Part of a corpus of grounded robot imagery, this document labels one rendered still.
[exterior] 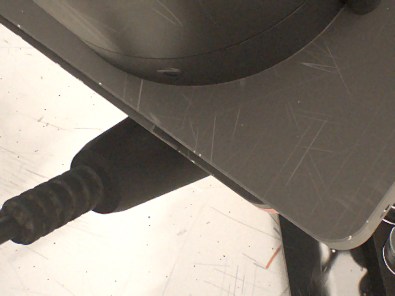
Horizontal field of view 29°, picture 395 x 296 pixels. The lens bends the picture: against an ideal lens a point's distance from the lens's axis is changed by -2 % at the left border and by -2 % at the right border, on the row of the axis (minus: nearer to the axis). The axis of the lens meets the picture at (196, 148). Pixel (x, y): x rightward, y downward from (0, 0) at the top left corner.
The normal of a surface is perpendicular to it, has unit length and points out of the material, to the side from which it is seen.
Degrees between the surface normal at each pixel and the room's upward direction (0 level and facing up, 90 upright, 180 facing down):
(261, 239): 0
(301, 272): 0
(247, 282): 0
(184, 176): 84
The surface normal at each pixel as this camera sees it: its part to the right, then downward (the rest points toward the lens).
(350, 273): 0.03, -0.57
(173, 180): 0.72, 0.52
